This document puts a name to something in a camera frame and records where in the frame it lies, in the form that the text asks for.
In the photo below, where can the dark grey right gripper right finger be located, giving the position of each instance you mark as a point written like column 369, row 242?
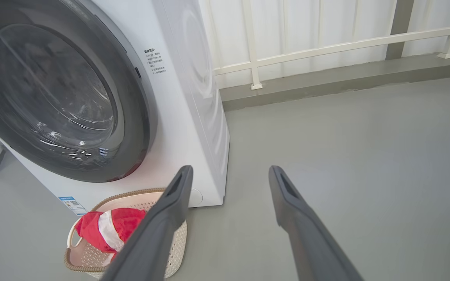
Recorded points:
column 307, row 234

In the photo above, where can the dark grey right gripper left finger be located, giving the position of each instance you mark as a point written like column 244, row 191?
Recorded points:
column 158, row 234

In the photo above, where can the red garment with white trim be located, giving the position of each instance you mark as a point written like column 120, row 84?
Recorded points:
column 92, row 230

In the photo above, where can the dark washing machine door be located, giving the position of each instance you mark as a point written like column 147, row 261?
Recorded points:
column 131, row 117

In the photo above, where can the cream perforated laundry basket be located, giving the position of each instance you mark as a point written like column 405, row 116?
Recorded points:
column 178, row 242

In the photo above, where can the white front-load washing machine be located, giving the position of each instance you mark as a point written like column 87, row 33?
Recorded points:
column 182, row 117

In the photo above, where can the blue energy label sticker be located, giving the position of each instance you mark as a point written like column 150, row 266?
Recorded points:
column 72, row 205

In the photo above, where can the white metal railing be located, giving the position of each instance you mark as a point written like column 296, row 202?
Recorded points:
column 326, row 45

